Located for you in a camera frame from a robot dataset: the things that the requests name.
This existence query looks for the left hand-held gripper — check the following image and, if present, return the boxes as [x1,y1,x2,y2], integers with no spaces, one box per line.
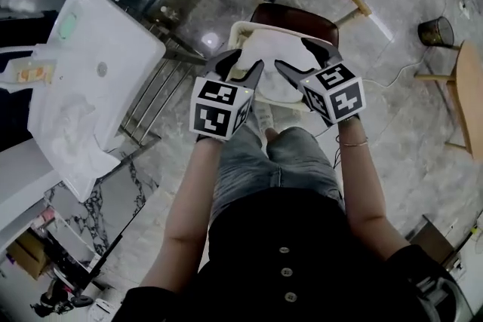
[189,48,265,142]

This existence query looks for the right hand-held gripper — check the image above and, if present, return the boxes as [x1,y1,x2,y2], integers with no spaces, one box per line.
[274,38,366,125]

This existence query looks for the cream plastic basket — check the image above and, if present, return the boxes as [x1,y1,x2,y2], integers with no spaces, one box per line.
[228,20,333,112]

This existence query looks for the person's left forearm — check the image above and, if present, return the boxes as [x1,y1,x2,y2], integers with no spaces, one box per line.
[138,136,224,293]

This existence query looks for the dark brown box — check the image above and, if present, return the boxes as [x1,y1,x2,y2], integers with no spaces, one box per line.
[405,214,460,271]

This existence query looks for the tan cardboard box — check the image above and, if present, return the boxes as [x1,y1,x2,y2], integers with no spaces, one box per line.
[5,229,52,281]

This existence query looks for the wooden chair brown seat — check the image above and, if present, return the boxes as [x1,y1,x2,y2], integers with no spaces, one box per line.
[250,0,374,52]

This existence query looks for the person's right white shoe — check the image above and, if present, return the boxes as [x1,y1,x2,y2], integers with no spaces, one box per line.
[254,101,277,133]

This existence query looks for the steel rack stand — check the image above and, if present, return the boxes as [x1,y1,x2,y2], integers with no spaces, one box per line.
[118,22,208,149]

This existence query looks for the person's legs in grey jeans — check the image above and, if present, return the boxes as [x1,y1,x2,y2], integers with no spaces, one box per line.
[210,126,346,225]

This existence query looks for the white ceramic sink basin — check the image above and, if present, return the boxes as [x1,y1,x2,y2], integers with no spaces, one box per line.
[26,0,168,204]

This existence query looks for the black mesh waste bin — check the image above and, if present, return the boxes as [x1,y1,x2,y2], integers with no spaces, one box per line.
[417,16,455,49]

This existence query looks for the light wooden table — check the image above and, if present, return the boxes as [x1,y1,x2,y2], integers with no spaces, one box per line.
[414,39,483,160]

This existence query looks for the person's black buttoned shirt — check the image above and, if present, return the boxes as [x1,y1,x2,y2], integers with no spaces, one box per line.
[121,187,472,322]

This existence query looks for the green soap bar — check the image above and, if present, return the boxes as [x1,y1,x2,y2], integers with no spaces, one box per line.
[58,12,79,40]

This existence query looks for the marble pattern cabinet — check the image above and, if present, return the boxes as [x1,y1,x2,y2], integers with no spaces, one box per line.
[43,150,160,278]

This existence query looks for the white arched faucet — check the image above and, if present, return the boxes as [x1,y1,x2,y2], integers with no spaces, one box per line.
[0,43,58,94]

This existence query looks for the clear soap bottle orange label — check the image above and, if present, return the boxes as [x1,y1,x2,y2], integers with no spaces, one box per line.
[6,61,57,87]

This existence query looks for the black cabinet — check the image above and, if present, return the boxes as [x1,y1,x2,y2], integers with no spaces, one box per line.
[0,14,42,152]

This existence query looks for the pink bottle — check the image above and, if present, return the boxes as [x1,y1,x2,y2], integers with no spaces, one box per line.
[37,209,57,229]

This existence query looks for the thin gold bracelet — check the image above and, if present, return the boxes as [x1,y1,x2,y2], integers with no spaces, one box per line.
[335,137,370,148]

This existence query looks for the black cable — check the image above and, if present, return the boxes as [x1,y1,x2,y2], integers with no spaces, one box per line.
[331,135,345,169]

